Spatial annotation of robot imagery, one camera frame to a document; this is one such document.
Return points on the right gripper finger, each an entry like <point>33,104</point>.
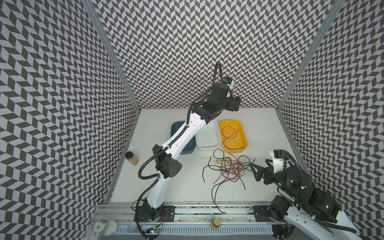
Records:
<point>256,168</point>
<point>258,174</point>

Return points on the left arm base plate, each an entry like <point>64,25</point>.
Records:
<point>146,215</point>

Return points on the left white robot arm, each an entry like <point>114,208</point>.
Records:
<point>164,163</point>

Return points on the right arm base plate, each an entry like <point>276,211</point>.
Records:
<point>269,214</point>

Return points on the brass knob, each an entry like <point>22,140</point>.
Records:
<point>216,223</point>

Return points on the white tape roll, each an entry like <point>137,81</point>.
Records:
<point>105,227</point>

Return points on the aluminium front rail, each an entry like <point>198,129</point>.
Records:
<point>186,213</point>

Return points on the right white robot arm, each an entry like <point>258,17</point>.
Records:
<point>302,206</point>

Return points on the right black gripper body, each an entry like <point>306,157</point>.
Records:
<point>267,173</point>

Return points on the left spice jar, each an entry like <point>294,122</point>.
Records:
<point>133,160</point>

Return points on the white tray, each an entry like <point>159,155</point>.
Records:
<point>208,138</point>

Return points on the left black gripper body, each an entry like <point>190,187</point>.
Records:
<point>229,102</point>

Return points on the yellow tray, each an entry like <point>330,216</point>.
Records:
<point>233,136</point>

